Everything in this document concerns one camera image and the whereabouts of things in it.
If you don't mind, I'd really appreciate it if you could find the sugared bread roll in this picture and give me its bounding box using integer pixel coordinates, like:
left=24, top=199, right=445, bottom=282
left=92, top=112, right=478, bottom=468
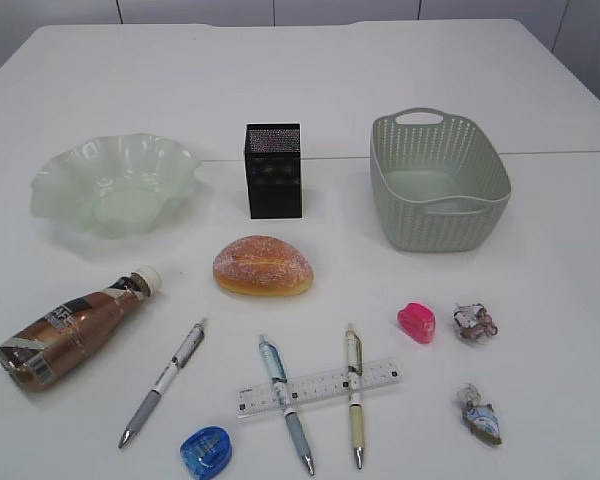
left=212, top=235, right=314, bottom=297

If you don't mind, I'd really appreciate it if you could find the pink pencil sharpener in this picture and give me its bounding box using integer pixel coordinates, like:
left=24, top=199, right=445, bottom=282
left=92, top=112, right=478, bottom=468
left=397, top=302, right=436, bottom=344

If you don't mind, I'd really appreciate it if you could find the paper ball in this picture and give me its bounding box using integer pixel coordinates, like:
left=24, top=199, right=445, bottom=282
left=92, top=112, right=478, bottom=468
left=458, top=384, right=502, bottom=446
left=453, top=303, right=498, bottom=341

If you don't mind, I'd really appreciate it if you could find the white and grey pen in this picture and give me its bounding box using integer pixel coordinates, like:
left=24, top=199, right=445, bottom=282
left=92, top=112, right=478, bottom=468
left=118, top=318, right=207, bottom=450

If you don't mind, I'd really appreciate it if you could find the brown coffee drink bottle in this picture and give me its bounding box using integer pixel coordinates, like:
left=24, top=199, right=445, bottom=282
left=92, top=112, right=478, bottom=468
left=0, top=266, right=162, bottom=392

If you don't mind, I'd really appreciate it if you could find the black mesh pen holder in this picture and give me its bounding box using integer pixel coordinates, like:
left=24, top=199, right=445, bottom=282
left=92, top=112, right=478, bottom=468
left=244, top=123, right=302, bottom=219

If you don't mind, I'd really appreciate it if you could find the blue and grey pen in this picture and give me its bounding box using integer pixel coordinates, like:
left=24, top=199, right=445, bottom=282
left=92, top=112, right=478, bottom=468
left=259, top=334, right=315, bottom=477

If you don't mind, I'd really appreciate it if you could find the cream and beige pen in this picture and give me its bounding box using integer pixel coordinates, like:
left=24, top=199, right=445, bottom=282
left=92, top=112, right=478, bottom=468
left=345, top=324, right=366, bottom=470

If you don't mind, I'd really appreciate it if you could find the grey-green woven plastic basket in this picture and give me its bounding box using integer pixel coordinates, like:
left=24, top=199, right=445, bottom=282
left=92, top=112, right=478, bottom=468
left=370, top=107, right=512, bottom=253

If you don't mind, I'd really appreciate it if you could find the pale green wavy glass plate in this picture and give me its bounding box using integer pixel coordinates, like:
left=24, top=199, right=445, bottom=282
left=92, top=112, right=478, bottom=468
left=30, top=133, right=201, bottom=239

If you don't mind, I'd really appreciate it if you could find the blue pencil sharpener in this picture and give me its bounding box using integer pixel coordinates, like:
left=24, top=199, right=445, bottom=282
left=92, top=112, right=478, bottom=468
left=180, top=426, right=232, bottom=480

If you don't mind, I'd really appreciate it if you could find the clear plastic ruler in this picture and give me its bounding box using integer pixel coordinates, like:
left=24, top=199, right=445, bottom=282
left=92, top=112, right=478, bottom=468
left=236, top=359, right=402, bottom=418

